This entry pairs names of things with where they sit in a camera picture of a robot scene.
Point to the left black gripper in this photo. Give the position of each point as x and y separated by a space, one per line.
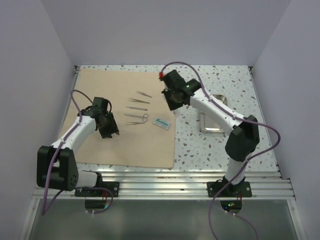
112 129

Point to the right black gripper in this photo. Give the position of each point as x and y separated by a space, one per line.
171 106

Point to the steel tweezers bottom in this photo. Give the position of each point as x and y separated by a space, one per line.
134 123

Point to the green white sachet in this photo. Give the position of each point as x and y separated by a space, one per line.
162 123

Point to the steel surgical scissors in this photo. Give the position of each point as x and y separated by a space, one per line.
144 117

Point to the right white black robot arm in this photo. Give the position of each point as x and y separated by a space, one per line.
242 132

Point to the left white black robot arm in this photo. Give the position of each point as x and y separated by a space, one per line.
56 164

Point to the beige cloth mat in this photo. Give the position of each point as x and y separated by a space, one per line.
142 145

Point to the short steel tweezers top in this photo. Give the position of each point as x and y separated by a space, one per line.
144 94

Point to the stainless steel tray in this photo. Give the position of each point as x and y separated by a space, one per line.
206 124

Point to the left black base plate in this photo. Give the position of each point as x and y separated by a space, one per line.
107 188

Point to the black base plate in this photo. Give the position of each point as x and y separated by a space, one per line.
243 189
107 188

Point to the aluminium rail frame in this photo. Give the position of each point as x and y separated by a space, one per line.
271 212

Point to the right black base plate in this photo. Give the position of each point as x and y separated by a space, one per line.
243 189

